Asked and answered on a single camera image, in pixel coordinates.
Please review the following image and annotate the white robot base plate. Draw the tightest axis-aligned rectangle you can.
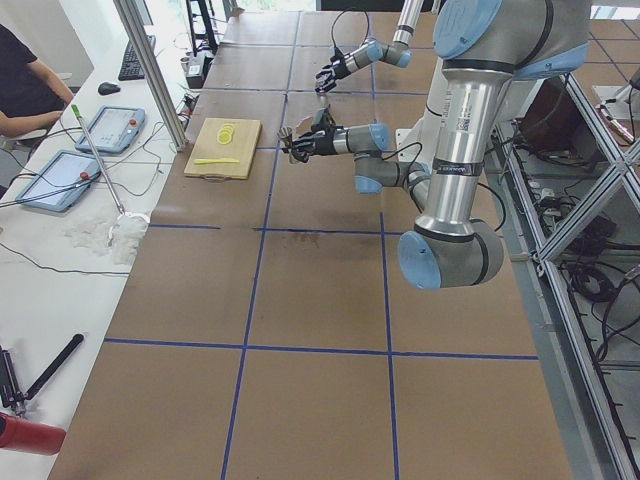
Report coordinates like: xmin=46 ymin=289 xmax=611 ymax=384
xmin=395 ymin=127 xmax=426 ymax=163

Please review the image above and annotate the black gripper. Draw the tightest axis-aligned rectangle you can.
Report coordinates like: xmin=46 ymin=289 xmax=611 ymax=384
xmin=290 ymin=129 xmax=334 ymax=163
xmin=315 ymin=56 xmax=347 ymax=92

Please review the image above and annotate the front lemon slice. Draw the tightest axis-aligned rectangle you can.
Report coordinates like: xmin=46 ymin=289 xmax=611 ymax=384
xmin=217 ymin=135 xmax=233 ymax=145

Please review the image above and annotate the steel double jigger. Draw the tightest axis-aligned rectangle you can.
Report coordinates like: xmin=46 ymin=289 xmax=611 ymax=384
xmin=277 ymin=126 xmax=297 ymax=164

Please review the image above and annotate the black keyboard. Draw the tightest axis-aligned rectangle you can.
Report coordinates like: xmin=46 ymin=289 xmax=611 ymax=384
xmin=118 ymin=41 xmax=145 ymax=81

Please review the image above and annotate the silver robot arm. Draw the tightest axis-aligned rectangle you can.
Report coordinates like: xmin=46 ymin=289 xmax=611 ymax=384
xmin=315 ymin=0 xmax=423 ymax=94
xmin=279 ymin=1 xmax=591 ymax=289

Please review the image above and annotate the black handle tool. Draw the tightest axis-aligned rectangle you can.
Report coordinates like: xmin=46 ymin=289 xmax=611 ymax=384
xmin=24 ymin=333 xmax=84 ymax=400

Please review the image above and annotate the crumpled white tissue pile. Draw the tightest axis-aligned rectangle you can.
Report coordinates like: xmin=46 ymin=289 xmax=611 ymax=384
xmin=63 ymin=212 xmax=150 ymax=265

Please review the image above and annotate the long-handled grabber stick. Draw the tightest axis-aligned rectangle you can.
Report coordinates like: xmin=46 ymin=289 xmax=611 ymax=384
xmin=71 ymin=104 xmax=150 ymax=246

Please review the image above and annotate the red bottle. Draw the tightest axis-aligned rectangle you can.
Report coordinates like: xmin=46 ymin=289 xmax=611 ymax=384
xmin=1 ymin=413 xmax=66 ymax=456

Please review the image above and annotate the seated person black shirt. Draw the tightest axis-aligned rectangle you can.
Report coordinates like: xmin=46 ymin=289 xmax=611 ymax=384
xmin=1 ymin=25 xmax=74 ymax=138

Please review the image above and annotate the bamboo cutting board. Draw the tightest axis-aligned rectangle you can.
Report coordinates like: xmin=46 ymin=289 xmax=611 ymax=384
xmin=184 ymin=118 xmax=262 ymax=180

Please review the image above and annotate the far blue teach pendant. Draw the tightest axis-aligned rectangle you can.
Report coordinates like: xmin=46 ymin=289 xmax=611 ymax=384
xmin=87 ymin=105 xmax=146 ymax=155

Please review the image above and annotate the black computer mouse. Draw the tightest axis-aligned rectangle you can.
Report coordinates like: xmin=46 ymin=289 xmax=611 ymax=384
xmin=98 ymin=82 xmax=121 ymax=96

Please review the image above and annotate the blue teach pendant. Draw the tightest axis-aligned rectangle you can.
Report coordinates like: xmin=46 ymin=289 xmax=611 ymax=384
xmin=87 ymin=105 xmax=146 ymax=155
xmin=15 ymin=150 xmax=101 ymax=213

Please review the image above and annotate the near blue teach pendant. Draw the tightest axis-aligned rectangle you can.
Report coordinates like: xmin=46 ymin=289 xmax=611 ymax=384
xmin=15 ymin=150 xmax=101 ymax=213

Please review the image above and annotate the aluminium frame post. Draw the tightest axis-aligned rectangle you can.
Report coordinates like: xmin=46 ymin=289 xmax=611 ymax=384
xmin=113 ymin=0 xmax=187 ymax=152

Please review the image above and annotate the clear glass measuring cup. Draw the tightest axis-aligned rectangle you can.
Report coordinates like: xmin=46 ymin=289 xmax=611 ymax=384
xmin=316 ymin=81 xmax=336 ymax=94

